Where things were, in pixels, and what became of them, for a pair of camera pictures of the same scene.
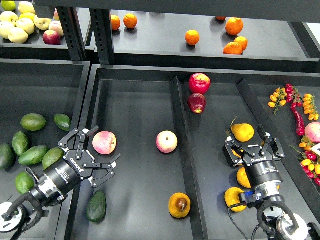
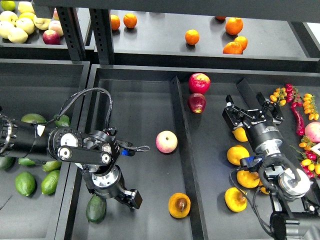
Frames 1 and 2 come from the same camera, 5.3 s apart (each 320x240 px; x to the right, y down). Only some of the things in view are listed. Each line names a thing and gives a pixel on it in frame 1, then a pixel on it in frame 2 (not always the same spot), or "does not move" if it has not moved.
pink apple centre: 166,142 does not move
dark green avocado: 96,207 does not move
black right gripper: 261,169 to 264,135
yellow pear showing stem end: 179,205 does not move
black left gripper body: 77,165 to 131,198
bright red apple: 199,83 does not move
